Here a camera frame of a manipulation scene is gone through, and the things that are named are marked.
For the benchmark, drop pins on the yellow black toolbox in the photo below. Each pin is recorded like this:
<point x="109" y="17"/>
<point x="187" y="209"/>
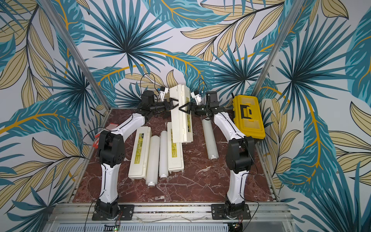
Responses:
<point x="247" y="116"/>

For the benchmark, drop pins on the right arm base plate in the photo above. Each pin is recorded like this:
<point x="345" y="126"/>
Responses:
<point x="230" y="211"/>

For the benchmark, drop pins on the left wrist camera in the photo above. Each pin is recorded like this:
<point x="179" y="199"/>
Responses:
<point x="162" y="92"/>

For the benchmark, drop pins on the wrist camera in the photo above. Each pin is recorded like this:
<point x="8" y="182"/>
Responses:
<point x="197" y="97"/>
<point x="162" y="92"/>

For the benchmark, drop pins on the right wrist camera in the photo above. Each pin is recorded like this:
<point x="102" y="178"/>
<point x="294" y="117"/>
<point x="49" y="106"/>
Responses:
<point x="197" y="97"/>

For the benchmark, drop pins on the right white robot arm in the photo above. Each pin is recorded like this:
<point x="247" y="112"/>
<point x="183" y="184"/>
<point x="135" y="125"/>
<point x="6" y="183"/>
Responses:
<point x="241" y="133"/>

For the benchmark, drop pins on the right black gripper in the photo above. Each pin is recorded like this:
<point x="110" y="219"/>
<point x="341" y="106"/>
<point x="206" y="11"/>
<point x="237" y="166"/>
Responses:
<point x="191" y="107"/>

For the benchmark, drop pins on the short middle plastic wrap roll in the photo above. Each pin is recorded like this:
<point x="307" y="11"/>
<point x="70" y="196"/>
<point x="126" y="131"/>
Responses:
<point x="163" y="156"/>

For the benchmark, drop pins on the long left plastic wrap roll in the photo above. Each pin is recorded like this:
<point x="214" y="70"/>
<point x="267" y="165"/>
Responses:
<point x="153" y="162"/>

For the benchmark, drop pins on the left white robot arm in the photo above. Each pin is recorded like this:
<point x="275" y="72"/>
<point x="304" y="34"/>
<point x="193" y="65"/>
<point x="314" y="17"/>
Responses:
<point x="111" y="149"/>

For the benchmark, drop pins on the white wrap dispenser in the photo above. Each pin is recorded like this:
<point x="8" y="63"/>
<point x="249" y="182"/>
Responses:
<point x="181" y="122"/>
<point x="175" y="152"/>
<point x="139" y="159"/>

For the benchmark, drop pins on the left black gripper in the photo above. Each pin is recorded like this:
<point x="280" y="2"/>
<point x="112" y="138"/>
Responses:
<point x="168" y="108"/>

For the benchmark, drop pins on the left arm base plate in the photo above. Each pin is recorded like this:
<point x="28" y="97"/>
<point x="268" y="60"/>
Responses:
<point x="114" y="213"/>

